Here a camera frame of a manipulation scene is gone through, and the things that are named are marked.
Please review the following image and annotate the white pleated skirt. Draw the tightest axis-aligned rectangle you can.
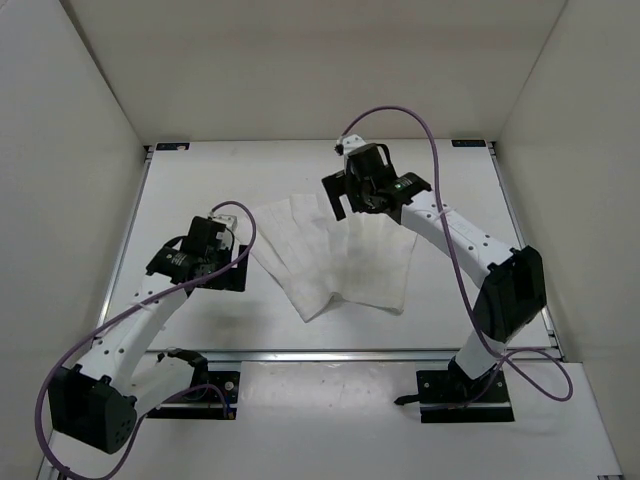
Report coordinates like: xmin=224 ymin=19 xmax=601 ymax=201
xmin=237 ymin=193 xmax=417 ymax=323

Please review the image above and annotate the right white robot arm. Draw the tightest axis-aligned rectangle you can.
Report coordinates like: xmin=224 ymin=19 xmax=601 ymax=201
xmin=322 ymin=135 xmax=547 ymax=401

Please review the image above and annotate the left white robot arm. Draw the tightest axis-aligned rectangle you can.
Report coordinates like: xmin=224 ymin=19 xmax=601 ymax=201
xmin=48 ymin=214 xmax=248 ymax=454

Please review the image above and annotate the right blue corner label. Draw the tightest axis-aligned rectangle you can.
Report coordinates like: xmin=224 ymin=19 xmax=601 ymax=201
xmin=451 ymin=139 xmax=486 ymax=148

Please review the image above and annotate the blue corner label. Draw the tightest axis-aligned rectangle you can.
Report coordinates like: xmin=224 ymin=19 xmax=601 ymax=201
xmin=451 ymin=139 xmax=486 ymax=148
xmin=155 ymin=142 xmax=190 ymax=151

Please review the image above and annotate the left blue corner label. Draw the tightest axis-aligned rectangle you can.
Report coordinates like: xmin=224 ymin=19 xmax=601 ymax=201
xmin=155 ymin=142 xmax=190 ymax=151

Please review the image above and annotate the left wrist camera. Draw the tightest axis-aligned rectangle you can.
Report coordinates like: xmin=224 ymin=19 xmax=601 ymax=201
xmin=208 ymin=213 xmax=238 ymax=233

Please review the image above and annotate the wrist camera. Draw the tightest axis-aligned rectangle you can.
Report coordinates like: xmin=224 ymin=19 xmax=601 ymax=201
xmin=208 ymin=213 xmax=238 ymax=233
xmin=334 ymin=134 xmax=366 ymax=156

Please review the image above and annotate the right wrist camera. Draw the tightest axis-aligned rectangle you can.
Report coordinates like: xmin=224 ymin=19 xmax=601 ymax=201
xmin=334 ymin=134 xmax=366 ymax=156

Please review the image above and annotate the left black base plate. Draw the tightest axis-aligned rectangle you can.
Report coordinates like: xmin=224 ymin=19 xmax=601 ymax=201
xmin=147 ymin=362 xmax=241 ymax=421

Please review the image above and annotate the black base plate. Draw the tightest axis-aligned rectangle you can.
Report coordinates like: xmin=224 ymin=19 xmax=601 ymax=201
xmin=394 ymin=370 xmax=515 ymax=424
xmin=147 ymin=362 xmax=241 ymax=421

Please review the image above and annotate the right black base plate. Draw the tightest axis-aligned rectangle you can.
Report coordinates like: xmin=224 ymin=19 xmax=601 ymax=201
xmin=394 ymin=370 xmax=515 ymax=424

